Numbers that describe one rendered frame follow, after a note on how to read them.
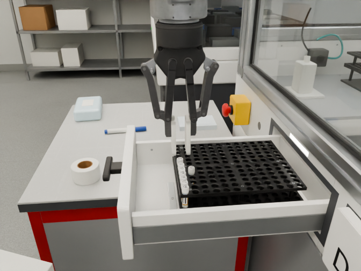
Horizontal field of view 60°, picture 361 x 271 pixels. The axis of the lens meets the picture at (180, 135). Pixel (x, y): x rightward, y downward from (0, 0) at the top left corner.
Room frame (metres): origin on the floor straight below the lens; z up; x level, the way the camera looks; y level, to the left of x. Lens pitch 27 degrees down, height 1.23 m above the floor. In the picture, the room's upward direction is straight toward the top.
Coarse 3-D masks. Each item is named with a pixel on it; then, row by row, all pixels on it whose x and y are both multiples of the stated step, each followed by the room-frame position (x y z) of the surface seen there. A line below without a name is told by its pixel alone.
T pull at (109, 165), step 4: (108, 156) 0.53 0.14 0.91; (108, 160) 0.51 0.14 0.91; (112, 160) 0.53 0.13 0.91; (108, 164) 0.50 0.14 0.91; (112, 164) 0.50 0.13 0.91; (116, 164) 0.50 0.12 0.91; (120, 164) 0.50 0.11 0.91; (104, 168) 0.49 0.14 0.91; (108, 168) 0.49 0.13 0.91; (112, 168) 0.49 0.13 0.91; (116, 168) 0.49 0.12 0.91; (120, 168) 0.49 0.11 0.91; (104, 172) 0.47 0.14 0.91; (108, 172) 0.47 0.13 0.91; (112, 172) 0.48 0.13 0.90; (116, 172) 0.48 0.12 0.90; (120, 172) 0.49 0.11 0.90; (104, 176) 0.46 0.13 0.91; (108, 176) 0.46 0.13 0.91; (104, 180) 0.46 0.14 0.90; (108, 180) 0.46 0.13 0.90
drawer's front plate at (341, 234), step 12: (336, 216) 0.36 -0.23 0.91; (348, 216) 0.34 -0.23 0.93; (336, 228) 0.35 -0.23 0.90; (348, 228) 0.33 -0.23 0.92; (360, 228) 0.32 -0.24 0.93; (336, 240) 0.34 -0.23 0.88; (348, 240) 0.32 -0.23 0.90; (360, 240) 0.30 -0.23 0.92; (324, 252) 0.36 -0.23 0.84; (348, 252) 0.31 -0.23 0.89; (360, 252) 0.29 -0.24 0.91; (336, 264) 0.33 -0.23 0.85; (348, 264) 0.31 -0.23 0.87; (360, 264) 0.29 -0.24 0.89
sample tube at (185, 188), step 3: (183, 186) 0.43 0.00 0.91; (186, 186) 0.43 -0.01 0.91; (183, 189) 0.43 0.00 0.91; (186, 189) 0.42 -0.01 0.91; (183, 192) 0.43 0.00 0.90; (186, 192) 0.42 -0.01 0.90; (183, 198) 0.43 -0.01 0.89; (186, 198) 0.43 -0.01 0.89; (183, 201) 0.43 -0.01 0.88; (186, 201) 0.43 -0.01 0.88; (183, 204) 0.43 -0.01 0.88; (186, 204) 0.43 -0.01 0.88; (183, 207) 0.43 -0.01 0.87; (186, 207) 0.43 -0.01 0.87
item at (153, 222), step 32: (160, 160) 0.62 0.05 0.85; (288, 160) 0.59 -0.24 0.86; (160, 192) 0.51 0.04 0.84; (320, 192) 0.46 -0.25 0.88; (160, 224) 0.38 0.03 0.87; (192, 224) 0.38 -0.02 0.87; (224, 224) 0.39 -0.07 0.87; (256, 224) 0.39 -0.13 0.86; (288, 224) 0.40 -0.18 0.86; (320, 224) 0.41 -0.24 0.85
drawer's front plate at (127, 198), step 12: (132, 132) 0.60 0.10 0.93; (132, 144) 0.55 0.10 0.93; (132, 156) 0.50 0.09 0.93; (132, 168) 0.48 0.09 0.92; (120, 180) 0.43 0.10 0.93; (132, 180) 0.46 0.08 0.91; (120, 192) 0.39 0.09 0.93; (132, 192) 0.44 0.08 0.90; (120, 204) 0.36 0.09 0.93; (132, 204) 0.42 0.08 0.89; (120, 216) 0.36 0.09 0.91; (120, 228) 0.36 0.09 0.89; (120, 240) 0.36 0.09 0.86; (132, 240) 0.36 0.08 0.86; (132, 252) 0.36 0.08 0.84
